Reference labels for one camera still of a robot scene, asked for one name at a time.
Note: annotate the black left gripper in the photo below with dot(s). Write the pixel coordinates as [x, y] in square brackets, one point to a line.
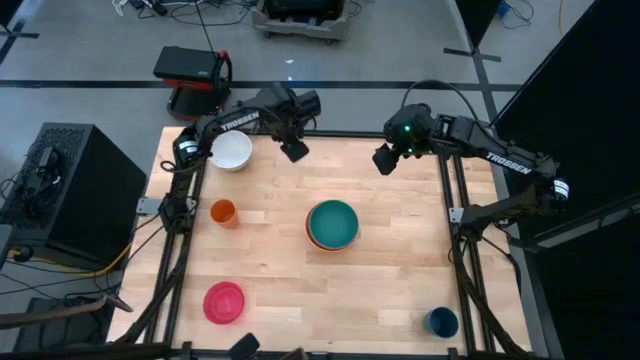
[287, 107]

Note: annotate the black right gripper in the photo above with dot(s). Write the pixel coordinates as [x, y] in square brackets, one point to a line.
[410, 127]

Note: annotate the white bowl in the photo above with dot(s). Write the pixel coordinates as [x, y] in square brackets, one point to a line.
[231, 150]

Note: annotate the teal bowl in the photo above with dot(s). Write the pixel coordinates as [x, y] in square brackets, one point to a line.
[334, 224]

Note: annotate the orange bowl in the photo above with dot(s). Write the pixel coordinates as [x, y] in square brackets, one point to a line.
[314, 242]

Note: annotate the orange plastic cup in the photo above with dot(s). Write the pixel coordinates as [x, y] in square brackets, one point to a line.
[224, 212]

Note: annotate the pink plate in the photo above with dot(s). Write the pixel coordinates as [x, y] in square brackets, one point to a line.
[223, 302]

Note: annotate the blue plastic cup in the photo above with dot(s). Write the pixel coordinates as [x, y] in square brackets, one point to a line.
[441, 322]

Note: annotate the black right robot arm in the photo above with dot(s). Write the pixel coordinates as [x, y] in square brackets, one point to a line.
[505, 162]

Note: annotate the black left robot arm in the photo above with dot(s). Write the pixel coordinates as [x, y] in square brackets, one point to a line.
[240, 121]

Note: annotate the cream wheeled trolley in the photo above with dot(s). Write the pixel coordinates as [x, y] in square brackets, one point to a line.
[300, 27]

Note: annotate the narrow black partition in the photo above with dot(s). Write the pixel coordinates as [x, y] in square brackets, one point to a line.
[477, 17]

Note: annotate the black computer case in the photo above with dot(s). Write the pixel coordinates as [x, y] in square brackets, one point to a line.
[100, 200]

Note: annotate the small black device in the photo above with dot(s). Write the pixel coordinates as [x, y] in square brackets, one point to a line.
[244, 346]

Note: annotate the tall black partition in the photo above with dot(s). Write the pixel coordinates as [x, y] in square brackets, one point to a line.
[600, 100]

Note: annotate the black corner panel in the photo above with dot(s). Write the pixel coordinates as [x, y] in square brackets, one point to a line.
[7, 10]

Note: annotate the grey metal bracket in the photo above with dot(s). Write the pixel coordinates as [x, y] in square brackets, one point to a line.
[456, 215]
[148, 205]

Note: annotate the black metal table frame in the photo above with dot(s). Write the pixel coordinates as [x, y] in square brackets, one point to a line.
[462, 280]

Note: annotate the grey metal rail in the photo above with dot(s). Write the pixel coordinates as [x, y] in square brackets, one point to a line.
[590, 226]

